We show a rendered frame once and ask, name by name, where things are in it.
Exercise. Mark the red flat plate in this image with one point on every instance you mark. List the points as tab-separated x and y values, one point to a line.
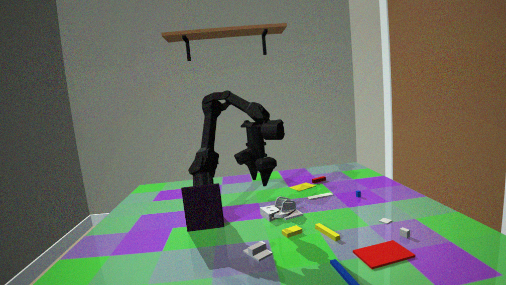
383	254

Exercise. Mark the white flat plate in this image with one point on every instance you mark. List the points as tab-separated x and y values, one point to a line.
384	220

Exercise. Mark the yellow rectangular bar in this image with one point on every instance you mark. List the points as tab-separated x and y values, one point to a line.
326	231

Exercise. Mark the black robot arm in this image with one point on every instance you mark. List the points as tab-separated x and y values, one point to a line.
206	160

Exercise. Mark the yellow flat rectangular plate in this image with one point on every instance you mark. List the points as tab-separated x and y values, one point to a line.
302	186

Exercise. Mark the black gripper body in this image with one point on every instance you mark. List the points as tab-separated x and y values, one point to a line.
261	162

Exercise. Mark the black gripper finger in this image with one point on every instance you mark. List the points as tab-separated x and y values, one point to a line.
252	169
265	175

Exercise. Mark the yellow rectangular block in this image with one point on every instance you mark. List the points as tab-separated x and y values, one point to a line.
291	231

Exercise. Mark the blue flat bar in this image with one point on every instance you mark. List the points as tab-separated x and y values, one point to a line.
345	275

